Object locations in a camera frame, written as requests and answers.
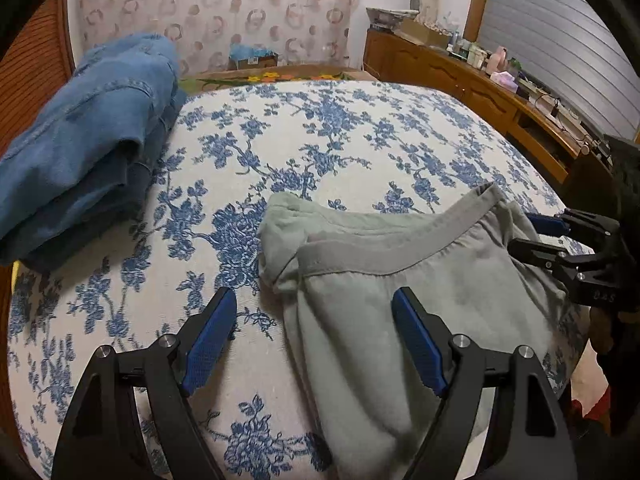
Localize brown cardboard box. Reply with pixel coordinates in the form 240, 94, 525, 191
394, 18, 451, 50

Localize grey shorts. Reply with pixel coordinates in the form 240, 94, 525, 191
258, 183, 589, 479

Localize floral colourful blanket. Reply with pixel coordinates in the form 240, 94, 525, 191
180, 64, 376, 96

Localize grey window shutter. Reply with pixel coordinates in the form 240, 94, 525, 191
478, 0, 639, 141

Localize cardboard box with blue cloth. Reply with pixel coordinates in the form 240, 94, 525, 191
228, 44, 279, 70

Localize blue floral bedsheet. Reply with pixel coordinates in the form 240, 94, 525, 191
8, 81, 564, 479

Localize folded blue jeans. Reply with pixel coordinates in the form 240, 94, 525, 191
1, 34, 186, 272

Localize circle patterned curtain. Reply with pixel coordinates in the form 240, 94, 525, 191
70, 0, 360, 75

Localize wooden dresser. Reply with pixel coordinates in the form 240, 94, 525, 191
363, 28, 608, 188

